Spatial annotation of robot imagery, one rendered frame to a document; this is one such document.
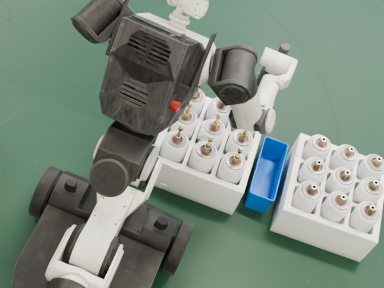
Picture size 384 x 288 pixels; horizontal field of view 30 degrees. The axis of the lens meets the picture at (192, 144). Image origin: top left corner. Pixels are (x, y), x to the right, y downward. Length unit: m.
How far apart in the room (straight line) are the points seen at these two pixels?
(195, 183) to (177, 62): 0.96
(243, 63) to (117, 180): 0.48
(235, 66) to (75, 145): 1.11
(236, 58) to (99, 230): 0.76
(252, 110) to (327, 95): 1.31
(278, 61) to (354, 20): 1.46
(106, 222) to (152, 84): 0.64
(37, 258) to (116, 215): 0.31
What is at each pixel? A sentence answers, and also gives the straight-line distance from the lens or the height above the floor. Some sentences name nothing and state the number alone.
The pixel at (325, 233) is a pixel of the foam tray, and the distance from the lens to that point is 2.87.
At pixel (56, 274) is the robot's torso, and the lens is 2.34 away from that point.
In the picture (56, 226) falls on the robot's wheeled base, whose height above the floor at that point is 0.17.
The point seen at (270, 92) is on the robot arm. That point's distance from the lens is 2.36.
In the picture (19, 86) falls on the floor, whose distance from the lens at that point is 3.12.
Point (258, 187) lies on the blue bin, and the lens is 3.01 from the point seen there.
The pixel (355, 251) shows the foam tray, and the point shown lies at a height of 0.07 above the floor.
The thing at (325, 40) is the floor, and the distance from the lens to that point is 3.67.
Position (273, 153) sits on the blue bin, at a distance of 3.09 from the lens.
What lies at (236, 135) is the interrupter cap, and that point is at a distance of 2.81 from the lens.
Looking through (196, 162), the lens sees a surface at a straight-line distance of 2.73.
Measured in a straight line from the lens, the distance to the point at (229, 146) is 2.82.
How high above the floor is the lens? 2.46
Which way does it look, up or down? 54 degrees down
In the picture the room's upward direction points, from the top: 21 degrees clockwise
